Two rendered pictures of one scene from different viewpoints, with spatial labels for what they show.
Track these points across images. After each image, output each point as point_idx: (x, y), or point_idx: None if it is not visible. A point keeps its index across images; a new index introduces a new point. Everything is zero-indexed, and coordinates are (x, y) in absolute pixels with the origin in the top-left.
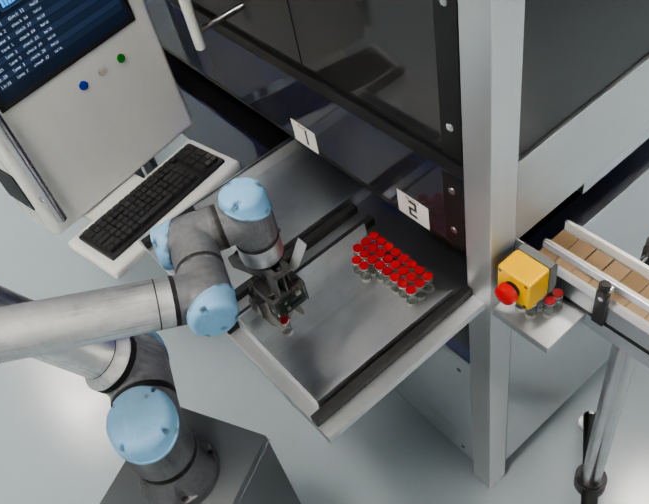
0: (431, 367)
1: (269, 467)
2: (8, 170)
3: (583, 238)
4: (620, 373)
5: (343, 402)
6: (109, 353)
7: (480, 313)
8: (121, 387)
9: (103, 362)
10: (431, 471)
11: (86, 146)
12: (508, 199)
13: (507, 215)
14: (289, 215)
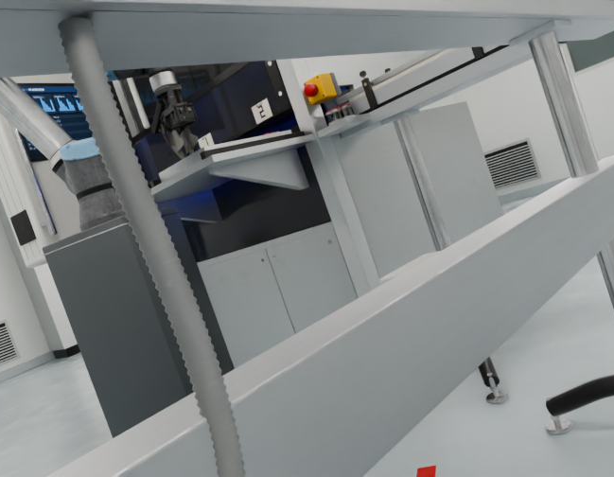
0: (319, 276)
1: (181, 235)
2: (24, 204)
3: (359, 97)
4: (413, 159)
5: (221, 150)
6: (69, 137)
7: (314, 149)
8: None
9: (64, 138)
10: None
11: (77, 207)
12: None
13: (300, 61)
14: None
